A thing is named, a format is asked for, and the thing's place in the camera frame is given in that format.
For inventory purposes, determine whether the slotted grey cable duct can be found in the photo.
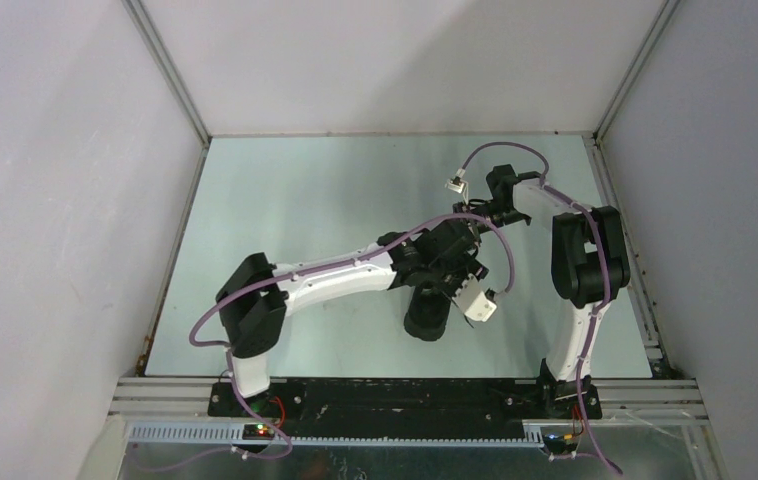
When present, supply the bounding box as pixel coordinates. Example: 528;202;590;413
127;421;544;448

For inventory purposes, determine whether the aluminium front rail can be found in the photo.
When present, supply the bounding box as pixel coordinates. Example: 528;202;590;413
108;377;709;425

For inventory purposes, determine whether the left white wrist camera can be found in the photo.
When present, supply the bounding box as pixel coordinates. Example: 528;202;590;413
452;275;497;323

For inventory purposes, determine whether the circuit board with leds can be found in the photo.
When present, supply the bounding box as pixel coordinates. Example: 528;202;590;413
542;434;578;458
241;423;277;441

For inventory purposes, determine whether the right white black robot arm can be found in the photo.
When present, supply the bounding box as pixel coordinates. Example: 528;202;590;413
482;165;631;418

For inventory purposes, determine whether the purple cable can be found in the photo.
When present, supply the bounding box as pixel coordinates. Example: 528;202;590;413
459;142;625;480
125;213;518;473

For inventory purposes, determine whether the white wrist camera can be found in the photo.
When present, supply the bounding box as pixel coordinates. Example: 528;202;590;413
452;275;497;323
446;169;468;196

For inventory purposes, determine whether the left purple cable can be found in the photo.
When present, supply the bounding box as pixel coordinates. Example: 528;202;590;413
125;213;518;473

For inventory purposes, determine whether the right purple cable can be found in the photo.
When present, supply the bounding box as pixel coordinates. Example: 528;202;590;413
459;142;625;480

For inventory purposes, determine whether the right circuit board with leds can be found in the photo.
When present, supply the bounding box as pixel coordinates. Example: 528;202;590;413
542;434;578;458

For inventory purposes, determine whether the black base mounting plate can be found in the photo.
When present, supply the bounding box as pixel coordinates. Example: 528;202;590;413
207;378;602;440

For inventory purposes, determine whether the black sneaker shoe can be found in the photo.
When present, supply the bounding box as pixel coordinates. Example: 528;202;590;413
403;285;452;342

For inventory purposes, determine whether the left circuit board with leds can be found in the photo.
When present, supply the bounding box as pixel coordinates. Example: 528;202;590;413
241;423;277;441

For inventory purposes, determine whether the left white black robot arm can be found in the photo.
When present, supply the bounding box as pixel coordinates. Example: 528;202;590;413
216;219;496;417

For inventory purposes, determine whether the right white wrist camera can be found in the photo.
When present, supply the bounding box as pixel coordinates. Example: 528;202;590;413
446;169;468;196

